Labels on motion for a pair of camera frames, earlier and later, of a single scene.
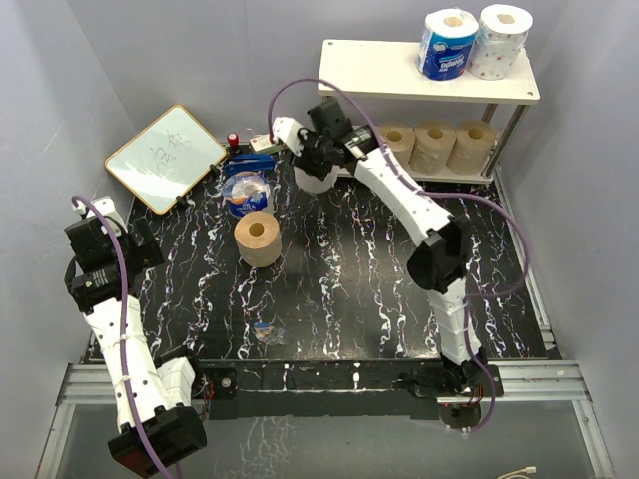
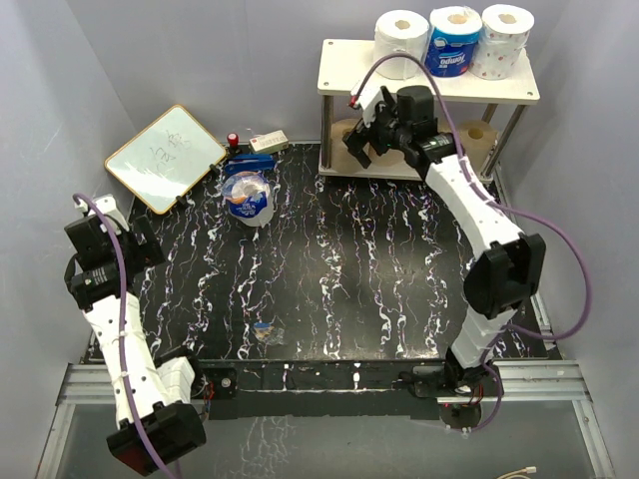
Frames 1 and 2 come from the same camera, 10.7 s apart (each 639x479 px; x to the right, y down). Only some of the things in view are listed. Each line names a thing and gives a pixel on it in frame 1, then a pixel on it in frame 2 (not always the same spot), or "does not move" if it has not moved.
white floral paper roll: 502,32 does not move
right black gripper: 302,161 to 357,139
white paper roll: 316,185 to 400,31
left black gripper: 147,253 does not move
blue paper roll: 446,45 does not move
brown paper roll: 471,147 does not move
